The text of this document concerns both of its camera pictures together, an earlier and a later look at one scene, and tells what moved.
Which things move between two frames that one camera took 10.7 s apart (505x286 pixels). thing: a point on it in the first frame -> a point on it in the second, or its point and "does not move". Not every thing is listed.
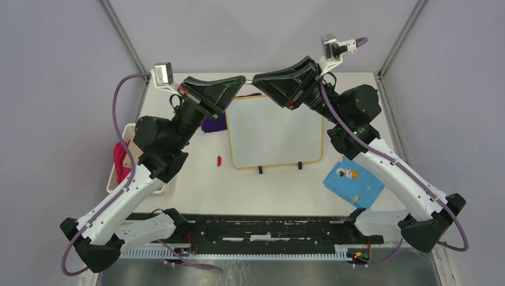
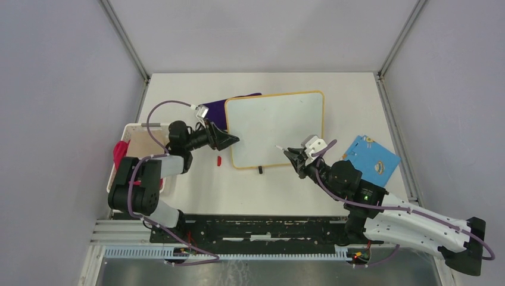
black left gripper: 212,97 -> 218,139
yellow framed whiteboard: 262,133 does not move
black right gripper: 281,84 -> 298,161
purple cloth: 220,123 does not move
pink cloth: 119,152 does not move
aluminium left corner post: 127,43 does not move
